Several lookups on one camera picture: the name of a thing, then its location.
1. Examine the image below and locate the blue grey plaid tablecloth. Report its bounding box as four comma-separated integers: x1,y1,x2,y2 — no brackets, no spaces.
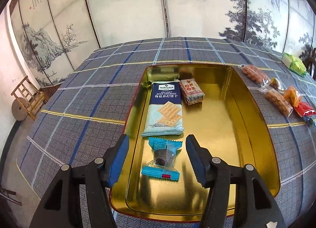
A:
16,36,316,228

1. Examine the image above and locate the small red patterned wrapped block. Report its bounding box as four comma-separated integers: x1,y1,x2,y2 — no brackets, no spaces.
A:
179,78,205,106

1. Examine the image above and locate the red snack packet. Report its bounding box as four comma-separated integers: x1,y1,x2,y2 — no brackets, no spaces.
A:
293,101,316,117

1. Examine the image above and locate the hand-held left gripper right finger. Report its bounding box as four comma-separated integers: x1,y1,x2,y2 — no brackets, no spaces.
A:
186,134,288,228

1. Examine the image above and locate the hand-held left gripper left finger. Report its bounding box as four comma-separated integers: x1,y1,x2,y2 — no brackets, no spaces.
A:
29,134,130,228

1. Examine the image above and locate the orange label fried twist packet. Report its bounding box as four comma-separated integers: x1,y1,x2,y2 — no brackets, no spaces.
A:
260,86,294,117

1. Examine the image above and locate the gold metal tin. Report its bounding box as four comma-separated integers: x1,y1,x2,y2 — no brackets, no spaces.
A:
110,63,282,219

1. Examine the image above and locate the dark wooden frame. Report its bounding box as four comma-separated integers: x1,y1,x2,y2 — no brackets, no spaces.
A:
0,185,22,206

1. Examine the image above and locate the dark wooden chair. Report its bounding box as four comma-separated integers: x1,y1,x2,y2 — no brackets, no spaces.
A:
304,48,316,80

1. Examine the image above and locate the small yellow red wrapped candy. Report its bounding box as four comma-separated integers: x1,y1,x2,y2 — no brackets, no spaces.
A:
268,78,284,90

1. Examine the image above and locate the round stone wheel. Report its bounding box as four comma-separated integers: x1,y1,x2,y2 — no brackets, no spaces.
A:
11,98,27,121

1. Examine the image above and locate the orange snack packet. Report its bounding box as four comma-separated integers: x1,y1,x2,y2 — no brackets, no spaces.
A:
283,85,302,107

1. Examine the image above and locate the green packet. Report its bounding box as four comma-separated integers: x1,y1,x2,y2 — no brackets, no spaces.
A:
281,52,307,78

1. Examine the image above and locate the clear packet of reddish snacks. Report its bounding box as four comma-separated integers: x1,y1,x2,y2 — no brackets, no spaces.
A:
239,64,269,87

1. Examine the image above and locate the blue cracker packet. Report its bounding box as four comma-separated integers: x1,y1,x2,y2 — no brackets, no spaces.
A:
141,79,185,137

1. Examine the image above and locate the small light wooden chair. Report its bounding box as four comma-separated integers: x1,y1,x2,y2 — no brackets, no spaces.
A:
10,76,50,121

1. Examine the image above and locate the ink painting folding screen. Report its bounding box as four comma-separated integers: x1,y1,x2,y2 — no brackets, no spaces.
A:
10,0,314,88

